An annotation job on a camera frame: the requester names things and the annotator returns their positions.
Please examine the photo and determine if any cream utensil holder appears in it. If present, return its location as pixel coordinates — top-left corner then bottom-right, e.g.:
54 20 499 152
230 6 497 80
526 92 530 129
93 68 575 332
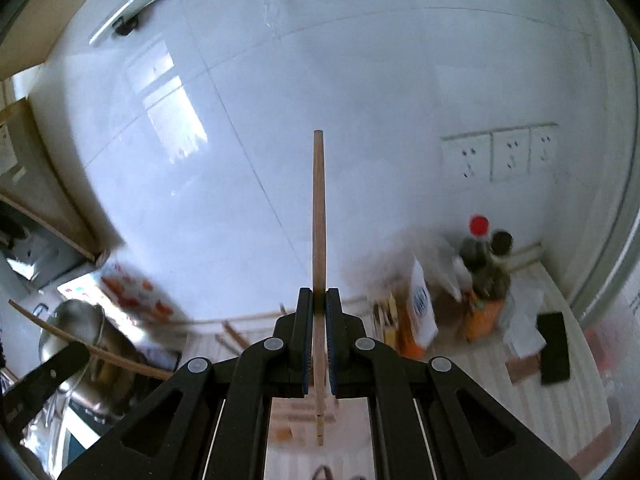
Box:
263 378 377 480

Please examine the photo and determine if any wooden chopstick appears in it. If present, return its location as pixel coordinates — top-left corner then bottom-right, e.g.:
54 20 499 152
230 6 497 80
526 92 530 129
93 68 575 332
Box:
312 130 326 448
222 321 250 350

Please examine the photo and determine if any wooden chopstick in holder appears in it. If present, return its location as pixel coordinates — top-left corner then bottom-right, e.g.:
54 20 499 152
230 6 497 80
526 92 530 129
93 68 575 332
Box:
222 321 250 350

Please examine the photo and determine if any white blue paper packet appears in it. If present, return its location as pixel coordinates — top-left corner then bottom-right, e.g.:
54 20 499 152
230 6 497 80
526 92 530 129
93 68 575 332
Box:
407 259 438 351

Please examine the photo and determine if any brown cardboard piece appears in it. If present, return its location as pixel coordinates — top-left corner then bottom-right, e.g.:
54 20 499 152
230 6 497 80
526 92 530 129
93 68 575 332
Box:
506 354 540 385

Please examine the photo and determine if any stainless steel steamer pot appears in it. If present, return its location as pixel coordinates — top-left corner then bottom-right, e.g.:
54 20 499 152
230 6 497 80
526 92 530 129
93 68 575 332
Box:
37 299 151 416

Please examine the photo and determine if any yellow seasoning packet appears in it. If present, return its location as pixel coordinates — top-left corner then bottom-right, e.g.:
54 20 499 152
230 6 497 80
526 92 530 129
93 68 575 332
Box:
371 294 399 350

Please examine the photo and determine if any black rectangular block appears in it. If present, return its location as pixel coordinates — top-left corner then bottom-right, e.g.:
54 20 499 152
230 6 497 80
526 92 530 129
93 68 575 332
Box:
536 312 570 386

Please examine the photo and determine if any black cap oil bottle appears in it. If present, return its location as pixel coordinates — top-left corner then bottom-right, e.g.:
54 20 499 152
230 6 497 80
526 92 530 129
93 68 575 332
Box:
473 230 513 301

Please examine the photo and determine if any white crumpled paper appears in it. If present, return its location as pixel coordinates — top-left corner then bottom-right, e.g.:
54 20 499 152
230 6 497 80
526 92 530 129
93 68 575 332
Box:
499 274 546 359

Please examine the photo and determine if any red cap sauce bottle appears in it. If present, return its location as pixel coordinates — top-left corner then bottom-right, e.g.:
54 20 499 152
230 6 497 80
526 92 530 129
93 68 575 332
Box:
459 214 491 278

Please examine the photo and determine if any black range hood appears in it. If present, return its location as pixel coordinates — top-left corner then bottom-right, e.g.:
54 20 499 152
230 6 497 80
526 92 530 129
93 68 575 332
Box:
1 174 104 290

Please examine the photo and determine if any fruit print wall sticker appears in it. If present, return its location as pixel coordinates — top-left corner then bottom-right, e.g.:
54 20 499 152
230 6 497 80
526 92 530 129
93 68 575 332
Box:
96 262 177 324

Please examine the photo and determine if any white wall socket panel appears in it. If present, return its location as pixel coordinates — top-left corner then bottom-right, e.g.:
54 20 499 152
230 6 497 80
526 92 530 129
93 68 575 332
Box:
440 122 560 186

